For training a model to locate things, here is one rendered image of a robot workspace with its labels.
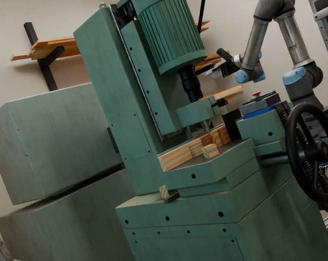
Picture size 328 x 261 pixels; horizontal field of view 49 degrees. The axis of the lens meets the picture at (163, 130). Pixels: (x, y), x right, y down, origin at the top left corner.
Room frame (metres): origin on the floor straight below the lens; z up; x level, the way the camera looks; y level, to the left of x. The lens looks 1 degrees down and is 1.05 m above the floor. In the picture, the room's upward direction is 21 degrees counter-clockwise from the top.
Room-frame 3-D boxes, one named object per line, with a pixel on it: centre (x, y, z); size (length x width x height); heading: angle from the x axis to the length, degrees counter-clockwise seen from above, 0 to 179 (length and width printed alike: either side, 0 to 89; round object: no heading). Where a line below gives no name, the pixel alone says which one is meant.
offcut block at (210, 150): (1.04, -0.10, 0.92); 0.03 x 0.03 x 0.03; 21
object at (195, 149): (1.36, -0.26, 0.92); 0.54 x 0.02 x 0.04; 133
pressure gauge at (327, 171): (1.28, -0.48, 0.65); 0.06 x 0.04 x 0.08; 133
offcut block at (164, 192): (1.23, 0.06, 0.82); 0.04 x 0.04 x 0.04; 42
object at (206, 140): (1.27, -0.19, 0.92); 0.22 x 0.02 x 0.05; 133
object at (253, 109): (1.16, -0.33, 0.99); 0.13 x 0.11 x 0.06; 133
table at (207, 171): (1.22, -0.26, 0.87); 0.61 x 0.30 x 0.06; 133
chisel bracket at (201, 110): (1.27, -0.14, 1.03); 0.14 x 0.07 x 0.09; 43
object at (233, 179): (1.21, -0.19, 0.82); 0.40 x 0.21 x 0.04; 133
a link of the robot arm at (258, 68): (2.06, -0.61, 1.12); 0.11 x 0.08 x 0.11; 132
